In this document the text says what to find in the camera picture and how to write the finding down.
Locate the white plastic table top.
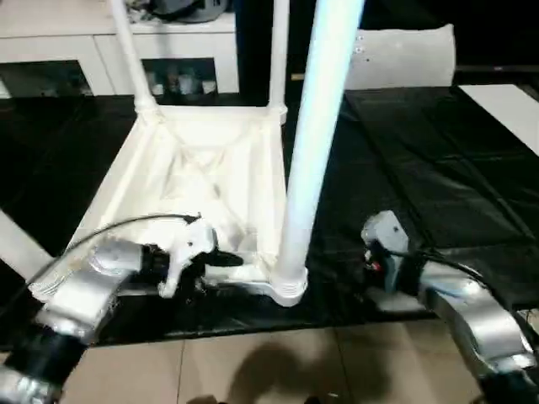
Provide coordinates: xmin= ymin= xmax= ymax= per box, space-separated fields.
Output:
xmin=27 ymin=103 xmax=308 ymax=309

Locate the black table mat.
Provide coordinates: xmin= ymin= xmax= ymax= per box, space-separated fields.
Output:
xmin=0 ymin=83 xmax=539 ymax=350

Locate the white flat board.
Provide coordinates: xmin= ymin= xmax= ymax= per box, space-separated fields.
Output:
xmin=457 ymin=83 xmax=539 ymax=155

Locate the black cabinet with gold label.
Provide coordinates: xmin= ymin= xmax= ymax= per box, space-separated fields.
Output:
xmin=234 ymin=0 xmax=363 ymax=96

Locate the grey round bag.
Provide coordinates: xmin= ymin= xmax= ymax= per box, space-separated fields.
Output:
xmin=150 ymin=0 xmax=235 ymax=23

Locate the white sideboard cabinet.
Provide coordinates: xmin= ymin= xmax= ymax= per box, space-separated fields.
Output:
xmin=0 ymin=10 xmax=239 ymax=98

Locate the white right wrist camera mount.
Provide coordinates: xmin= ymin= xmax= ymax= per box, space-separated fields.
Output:
xmin=360 ymin=211 xmax=412 ymax=292

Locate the black rail with red mark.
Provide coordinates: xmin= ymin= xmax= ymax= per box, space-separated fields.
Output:
xmin=456 ymin=64 xmax=539 ymax=73

